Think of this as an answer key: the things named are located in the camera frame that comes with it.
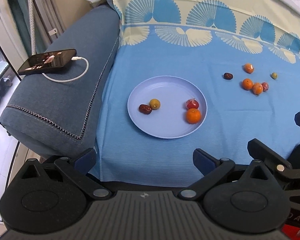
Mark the light purple plastic plate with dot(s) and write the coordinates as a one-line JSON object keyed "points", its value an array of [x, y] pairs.
{"points": [[169, 121]]}

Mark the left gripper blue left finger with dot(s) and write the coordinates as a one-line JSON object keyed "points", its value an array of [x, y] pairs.
{"points": [[86, 161]]}

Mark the red fruit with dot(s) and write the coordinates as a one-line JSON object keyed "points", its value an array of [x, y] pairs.
{"points": [[192, 103], [265, 86]]}

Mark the dark red jujube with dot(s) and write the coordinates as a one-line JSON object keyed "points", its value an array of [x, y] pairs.
{"points": [[145, 109], [228, 76]]}

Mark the blue fan-pattern sofa cover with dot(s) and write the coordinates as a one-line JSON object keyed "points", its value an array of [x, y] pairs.
{"points": [[199, 41]]}

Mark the black smartphone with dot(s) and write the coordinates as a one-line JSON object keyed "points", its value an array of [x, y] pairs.
{"points": [[46, 62]]}

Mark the green-yellow round fruit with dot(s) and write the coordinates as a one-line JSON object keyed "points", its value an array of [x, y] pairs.
{"points": [[274, 75], [154, 104]]}

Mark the blue denim sofa armrest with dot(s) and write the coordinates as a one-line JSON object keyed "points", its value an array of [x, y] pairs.
{"points": [[57, 114]]}

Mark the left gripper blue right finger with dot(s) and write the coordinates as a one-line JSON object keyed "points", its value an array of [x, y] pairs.
{"points": [[204, 162]]}

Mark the bare orange tangerine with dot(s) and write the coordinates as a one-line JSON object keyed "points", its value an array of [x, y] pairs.
{"points": [[247, 84]]}

